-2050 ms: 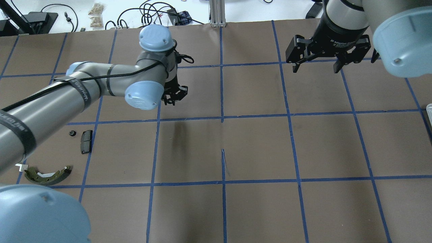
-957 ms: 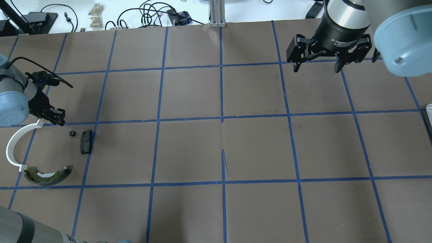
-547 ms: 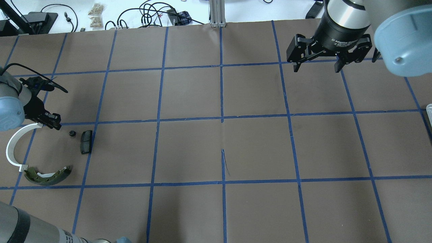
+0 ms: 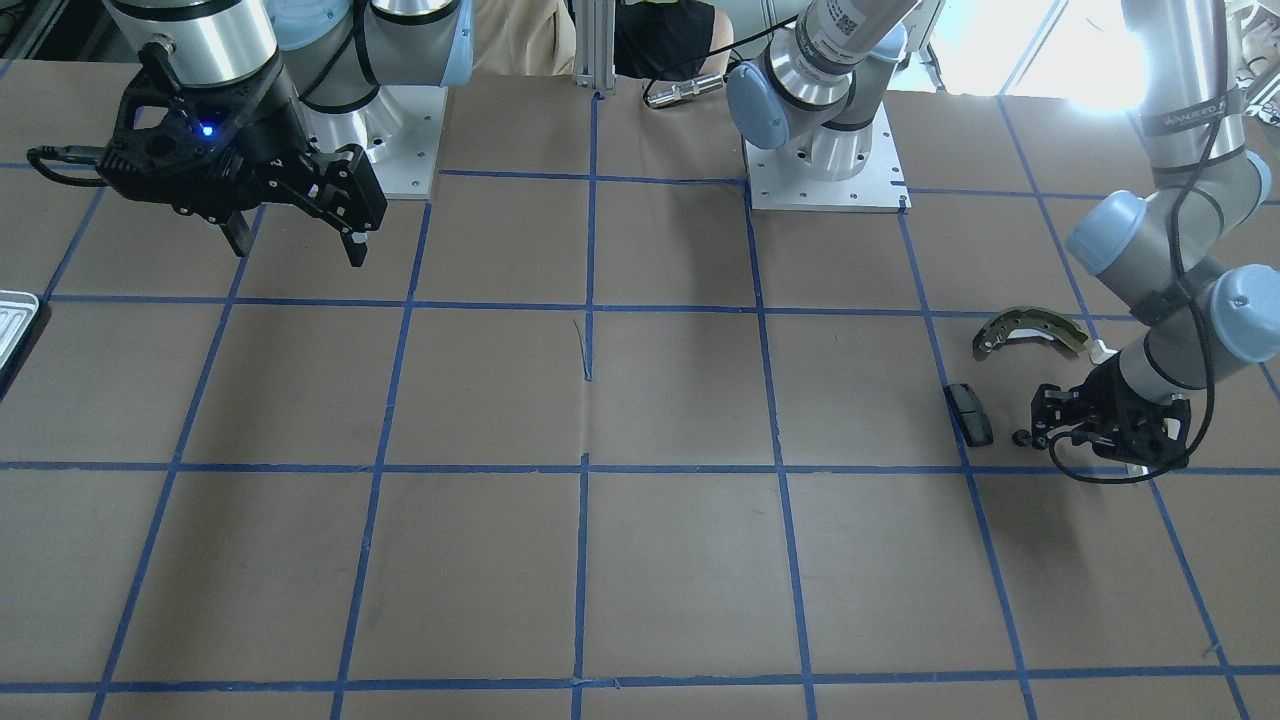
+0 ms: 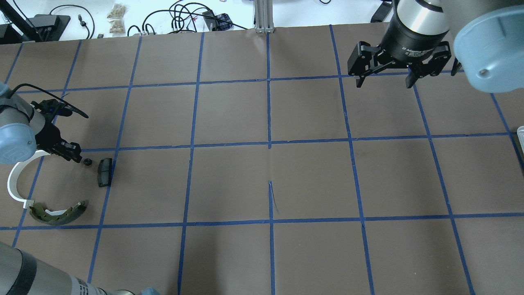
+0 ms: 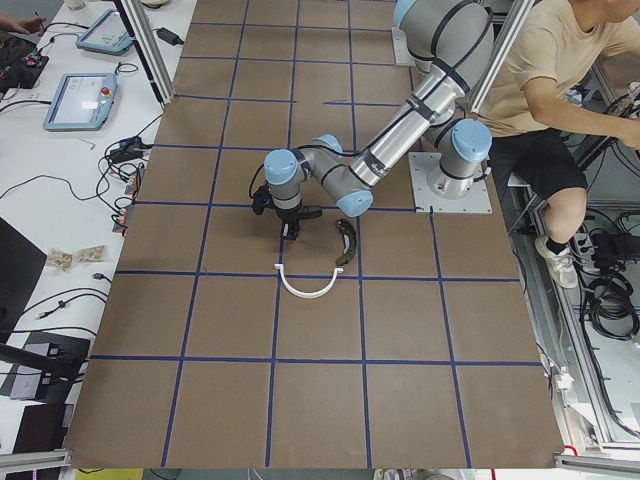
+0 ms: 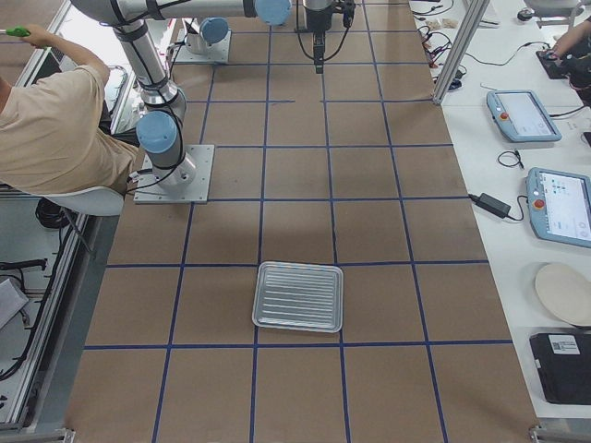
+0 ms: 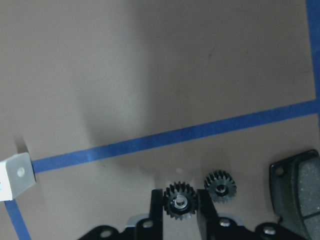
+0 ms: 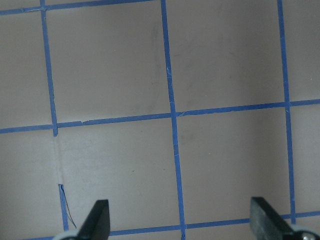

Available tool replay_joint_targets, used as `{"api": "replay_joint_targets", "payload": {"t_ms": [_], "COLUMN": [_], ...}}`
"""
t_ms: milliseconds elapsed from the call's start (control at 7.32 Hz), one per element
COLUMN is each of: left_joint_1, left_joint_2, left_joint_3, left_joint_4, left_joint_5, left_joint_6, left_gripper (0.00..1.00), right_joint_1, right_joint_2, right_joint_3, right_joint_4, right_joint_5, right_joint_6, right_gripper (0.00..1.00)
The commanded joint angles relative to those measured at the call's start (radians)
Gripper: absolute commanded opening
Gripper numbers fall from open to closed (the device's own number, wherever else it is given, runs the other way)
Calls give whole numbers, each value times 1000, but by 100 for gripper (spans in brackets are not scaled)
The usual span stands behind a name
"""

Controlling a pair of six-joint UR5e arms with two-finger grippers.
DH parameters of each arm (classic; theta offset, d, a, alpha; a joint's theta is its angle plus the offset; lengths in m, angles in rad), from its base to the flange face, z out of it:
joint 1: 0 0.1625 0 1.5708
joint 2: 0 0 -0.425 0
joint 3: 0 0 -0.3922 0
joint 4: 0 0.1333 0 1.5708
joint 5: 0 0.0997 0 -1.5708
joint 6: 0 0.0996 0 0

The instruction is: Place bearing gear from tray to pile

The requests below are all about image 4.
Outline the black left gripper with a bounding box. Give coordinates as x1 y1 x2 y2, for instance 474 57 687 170
1025 360 1190 469

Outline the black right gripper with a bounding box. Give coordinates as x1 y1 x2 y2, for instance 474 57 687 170
99 40 388 266

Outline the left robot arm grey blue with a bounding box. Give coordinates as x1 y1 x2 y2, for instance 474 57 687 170
727 1 1277 475

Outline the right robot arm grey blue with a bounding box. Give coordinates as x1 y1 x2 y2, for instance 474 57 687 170
93 1 475 266

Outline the silver ribbed metal tray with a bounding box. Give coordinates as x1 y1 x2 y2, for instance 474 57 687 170
0 290 41 372

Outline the black brake pad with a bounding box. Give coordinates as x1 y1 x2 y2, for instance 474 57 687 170
943 383 995 447

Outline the white curved plastic part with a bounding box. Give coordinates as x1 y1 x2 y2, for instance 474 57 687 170
1085 338 1149 478

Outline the metal brake shoe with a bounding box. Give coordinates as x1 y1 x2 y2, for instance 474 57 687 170
972 306 1091 355

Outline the seated person beige shirt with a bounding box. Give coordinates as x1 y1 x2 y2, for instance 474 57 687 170
474 1 576 76

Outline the silver cylindrical connector plug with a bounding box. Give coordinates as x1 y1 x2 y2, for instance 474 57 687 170
643 73 724 110

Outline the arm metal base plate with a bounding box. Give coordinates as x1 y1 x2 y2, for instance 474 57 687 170
300 86 449 200
744 105 913 213

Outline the aluminium frame post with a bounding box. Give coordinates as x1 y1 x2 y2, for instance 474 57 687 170
570 0 616 95

